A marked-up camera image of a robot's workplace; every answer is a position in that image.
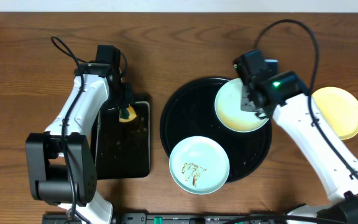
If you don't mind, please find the black rectangular tray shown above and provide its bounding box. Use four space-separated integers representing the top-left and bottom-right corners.
91 94 151 180

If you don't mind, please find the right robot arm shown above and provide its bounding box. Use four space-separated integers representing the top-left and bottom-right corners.
238 70 358 223

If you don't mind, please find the round black tray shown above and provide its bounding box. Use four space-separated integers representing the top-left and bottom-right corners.
160 77 272 182

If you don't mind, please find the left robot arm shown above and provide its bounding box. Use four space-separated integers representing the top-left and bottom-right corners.
25 61 122 223

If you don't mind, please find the light blue plate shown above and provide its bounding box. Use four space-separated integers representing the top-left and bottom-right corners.
214 78 269 133
169 136 230 195

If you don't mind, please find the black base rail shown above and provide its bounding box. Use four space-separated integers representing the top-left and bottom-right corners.
41 212 291 224

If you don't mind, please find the yellow plate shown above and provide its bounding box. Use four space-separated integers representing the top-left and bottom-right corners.
312 86 358 140

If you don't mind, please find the green yellow sponge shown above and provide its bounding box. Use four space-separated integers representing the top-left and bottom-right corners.
119 106 137 123

